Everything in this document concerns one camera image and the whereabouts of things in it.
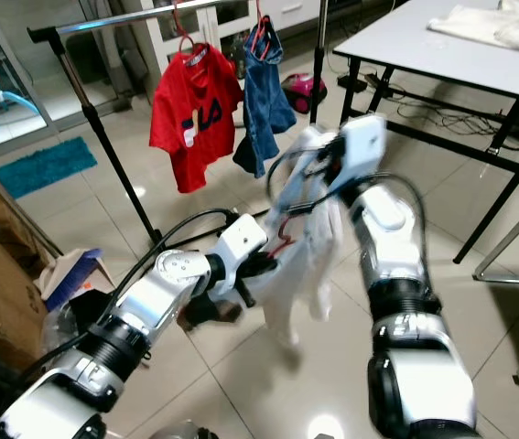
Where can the white t-shirt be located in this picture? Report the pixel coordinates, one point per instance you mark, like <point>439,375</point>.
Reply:
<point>305,274</point>

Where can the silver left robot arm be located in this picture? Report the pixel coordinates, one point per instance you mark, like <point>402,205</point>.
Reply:
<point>167,283</point>

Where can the pink vacuum cleaner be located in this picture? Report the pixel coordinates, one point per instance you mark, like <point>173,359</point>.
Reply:
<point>303,91</point>

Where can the blue denim garment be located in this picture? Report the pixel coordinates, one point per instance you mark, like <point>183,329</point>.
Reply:
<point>264,110</point>

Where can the red FILA t-shirt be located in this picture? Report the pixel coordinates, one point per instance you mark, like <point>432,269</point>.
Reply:
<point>190,137</point>

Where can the grey folding table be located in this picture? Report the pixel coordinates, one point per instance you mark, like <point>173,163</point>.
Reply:
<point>433,46</point>

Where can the white broom blue bristles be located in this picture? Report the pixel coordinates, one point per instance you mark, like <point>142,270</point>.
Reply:
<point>71,274</point>

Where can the clear plastic bag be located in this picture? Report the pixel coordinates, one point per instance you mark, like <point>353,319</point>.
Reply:
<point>81,329</point>

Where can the black steel clothes rack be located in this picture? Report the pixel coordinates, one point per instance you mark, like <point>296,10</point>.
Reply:
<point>104,137</point>

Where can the white glass door cabinet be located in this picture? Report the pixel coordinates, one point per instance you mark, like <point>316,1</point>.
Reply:
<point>149,46</point>

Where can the cream trousers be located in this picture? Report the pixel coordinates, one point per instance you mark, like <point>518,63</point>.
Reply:
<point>497,27</point>

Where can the teal shaggy rug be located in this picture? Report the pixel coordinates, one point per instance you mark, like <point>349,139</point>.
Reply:
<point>44,166</point>

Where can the large brown cardboard box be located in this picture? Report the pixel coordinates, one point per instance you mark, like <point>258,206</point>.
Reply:
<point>3,293</point>

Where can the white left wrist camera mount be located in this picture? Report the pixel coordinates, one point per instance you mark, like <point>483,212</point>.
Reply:
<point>241,242</point>

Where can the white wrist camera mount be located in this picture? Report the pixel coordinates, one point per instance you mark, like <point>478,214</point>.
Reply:
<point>241,242</point>
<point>362,146</point>

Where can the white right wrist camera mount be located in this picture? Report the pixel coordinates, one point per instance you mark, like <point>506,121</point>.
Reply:
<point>362,146</point>

